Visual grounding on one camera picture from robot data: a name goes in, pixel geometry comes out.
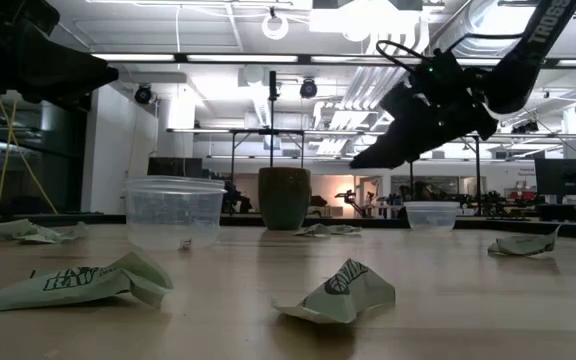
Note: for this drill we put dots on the large clear plastic container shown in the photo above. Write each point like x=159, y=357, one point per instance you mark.
x=173, y=215

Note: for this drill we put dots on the black computer monitor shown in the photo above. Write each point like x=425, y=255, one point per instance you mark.
x=174, y=167
x=565, y=177

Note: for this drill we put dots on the black aluminium table frame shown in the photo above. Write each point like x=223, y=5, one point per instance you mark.
x=248, y=220

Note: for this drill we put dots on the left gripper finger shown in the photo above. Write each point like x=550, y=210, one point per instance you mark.
x=103, y=77

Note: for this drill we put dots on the black background table frame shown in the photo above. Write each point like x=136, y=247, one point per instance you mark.
x=248, y=131

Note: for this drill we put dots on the green sugar packet RAW print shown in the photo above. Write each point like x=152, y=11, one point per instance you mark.
x=68, y=287

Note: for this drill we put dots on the black tripod stand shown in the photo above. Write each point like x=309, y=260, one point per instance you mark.
x=272, y=125

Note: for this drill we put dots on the small clear plastic container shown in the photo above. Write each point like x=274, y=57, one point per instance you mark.
x=431, y=217

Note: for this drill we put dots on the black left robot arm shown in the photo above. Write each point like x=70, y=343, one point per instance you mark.
x=33, y=12

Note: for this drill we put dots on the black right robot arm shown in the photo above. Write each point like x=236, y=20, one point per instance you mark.
x=543, y=35

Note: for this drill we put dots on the ceiling strip light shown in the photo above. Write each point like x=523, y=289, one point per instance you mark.
x=133, y=57
x=242, y=58

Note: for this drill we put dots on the black ceiling spotlight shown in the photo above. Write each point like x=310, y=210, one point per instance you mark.
x=308, y=88
x=143, y=94

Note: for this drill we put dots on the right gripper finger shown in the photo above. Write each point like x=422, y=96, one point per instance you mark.
x=400, y=102
x=393, y=147

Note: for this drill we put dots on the brown mug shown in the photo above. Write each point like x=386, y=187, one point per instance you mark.
x=284, y=200

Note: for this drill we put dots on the green sugar packet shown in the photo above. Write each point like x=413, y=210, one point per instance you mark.
x=318, y=230
x=523, y=245
x=33, y=232

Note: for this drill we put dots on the green sugar packet leaf print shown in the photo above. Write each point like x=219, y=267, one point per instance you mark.
x=343, y=300

